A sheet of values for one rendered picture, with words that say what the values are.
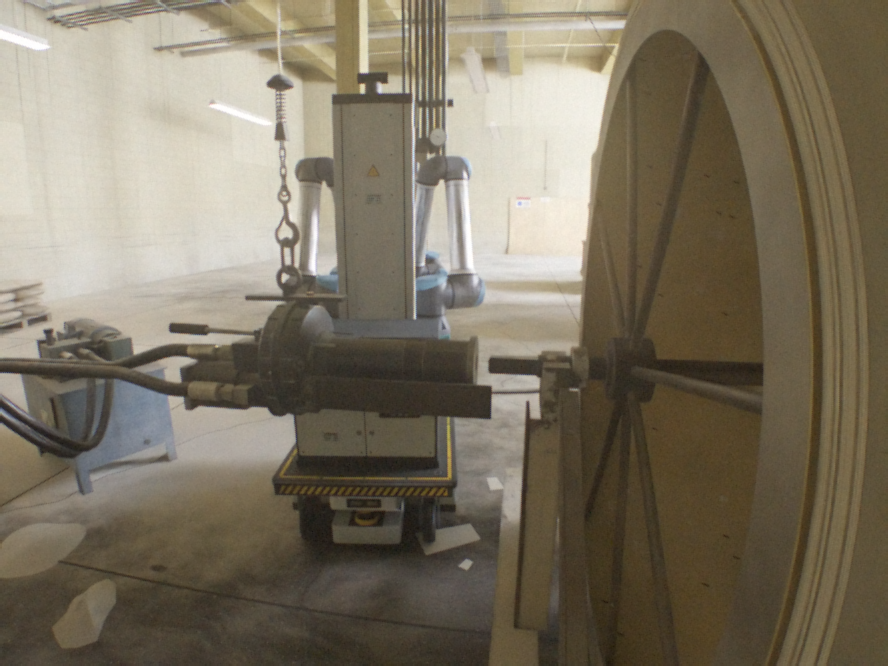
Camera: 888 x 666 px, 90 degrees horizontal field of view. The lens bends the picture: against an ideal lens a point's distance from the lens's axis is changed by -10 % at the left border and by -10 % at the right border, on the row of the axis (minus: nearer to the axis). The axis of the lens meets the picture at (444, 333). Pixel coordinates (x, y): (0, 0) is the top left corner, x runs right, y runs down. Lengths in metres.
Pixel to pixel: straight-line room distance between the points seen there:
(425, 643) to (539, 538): 0.59
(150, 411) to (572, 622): 2.40
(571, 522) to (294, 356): 0.69
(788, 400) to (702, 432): 1.58
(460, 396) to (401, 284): 1.13
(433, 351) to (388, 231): 1.10
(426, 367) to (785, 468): 0.82
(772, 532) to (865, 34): 0.44
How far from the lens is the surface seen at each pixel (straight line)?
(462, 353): 1.14
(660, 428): 2.02
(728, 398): 0.65
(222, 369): 1.39
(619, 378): 1.14
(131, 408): 2.85
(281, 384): 1.19
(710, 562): 1.89
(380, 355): 1.18
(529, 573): 1.39
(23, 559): 2.52
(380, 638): 1.76
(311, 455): 2.01
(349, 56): 10.61
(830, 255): 0.47
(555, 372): 1.12
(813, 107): 0.52
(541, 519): 1.30
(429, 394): 1.13
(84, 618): 2.07
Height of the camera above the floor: 1.26
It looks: 13 degrees down
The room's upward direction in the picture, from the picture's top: straight up
